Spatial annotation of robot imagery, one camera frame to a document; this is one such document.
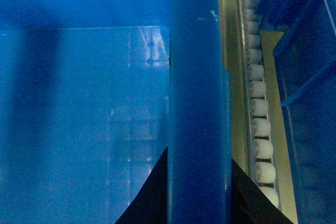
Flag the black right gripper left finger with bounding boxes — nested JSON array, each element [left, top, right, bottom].
[[116, 148, 168, 223]]

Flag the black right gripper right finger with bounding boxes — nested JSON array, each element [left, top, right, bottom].
[[231, 160, 292, 224]]

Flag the blue plastic crate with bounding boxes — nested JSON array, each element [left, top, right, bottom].
[[1, 0, 232, 223]]

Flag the white roller track right shelf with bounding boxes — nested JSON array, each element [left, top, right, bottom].
[[238, 0, 281, 209]]

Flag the blue crate right of shelf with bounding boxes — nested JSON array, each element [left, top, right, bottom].
[[257, 0, 335, 223]]

